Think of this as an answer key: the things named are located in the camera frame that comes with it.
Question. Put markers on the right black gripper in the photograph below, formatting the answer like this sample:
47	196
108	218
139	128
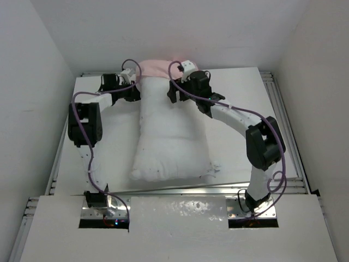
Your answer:
172	93

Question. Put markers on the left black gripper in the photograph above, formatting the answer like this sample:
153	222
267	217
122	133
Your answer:
134	95

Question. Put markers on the pink purple pillowcase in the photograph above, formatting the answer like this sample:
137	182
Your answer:
157	68

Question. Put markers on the white pillow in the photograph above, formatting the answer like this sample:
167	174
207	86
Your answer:
173	143

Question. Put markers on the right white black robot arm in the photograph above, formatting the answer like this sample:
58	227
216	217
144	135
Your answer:
265	148

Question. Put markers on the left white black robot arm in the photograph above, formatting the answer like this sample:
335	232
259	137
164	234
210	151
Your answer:
85	129

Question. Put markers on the white front cover board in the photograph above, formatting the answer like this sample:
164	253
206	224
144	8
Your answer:
178	229

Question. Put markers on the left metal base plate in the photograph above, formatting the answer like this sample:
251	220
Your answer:
116	211

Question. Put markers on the aluminium frame rail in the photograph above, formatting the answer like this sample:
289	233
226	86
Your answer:
297	177

